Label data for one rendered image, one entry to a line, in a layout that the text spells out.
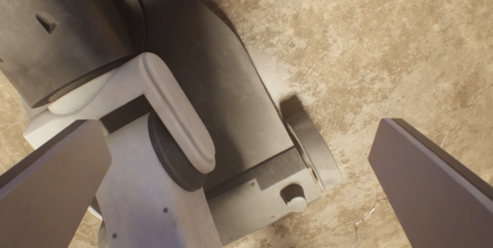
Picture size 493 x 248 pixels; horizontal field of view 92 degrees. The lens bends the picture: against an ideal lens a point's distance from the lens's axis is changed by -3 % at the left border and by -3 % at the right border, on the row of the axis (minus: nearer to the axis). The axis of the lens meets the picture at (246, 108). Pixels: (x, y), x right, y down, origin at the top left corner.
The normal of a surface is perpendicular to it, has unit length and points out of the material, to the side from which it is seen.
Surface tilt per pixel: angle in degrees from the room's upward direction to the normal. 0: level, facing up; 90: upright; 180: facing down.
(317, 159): 18
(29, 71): 8
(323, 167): 7
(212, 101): 0
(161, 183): 30
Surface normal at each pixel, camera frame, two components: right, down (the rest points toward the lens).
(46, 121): -0.32, -0.51
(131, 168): -0.14, -0.17
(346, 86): 0.09, 0.28
